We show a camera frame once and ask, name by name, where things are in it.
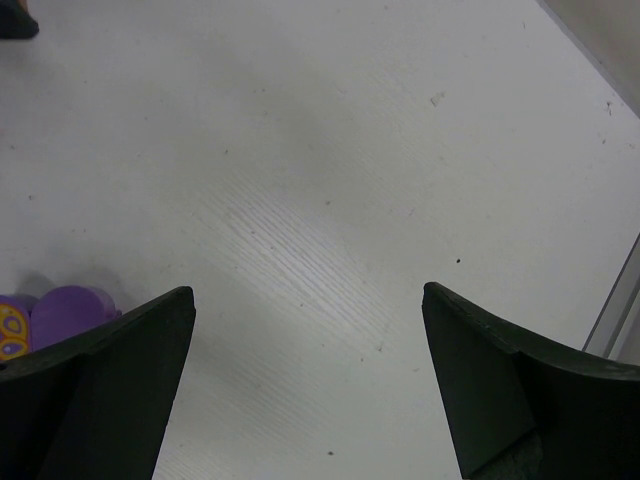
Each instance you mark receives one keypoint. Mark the aluminium rail right side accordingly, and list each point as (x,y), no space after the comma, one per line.
(621,308)

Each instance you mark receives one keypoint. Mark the purple lego butterfly piece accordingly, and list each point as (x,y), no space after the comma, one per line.
(29,324)

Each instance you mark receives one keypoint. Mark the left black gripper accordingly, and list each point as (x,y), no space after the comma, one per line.
(16,21)

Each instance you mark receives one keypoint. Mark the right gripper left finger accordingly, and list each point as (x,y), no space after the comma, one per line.
(97,405)

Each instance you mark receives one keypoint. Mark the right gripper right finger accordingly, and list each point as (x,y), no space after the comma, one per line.
(522,406)

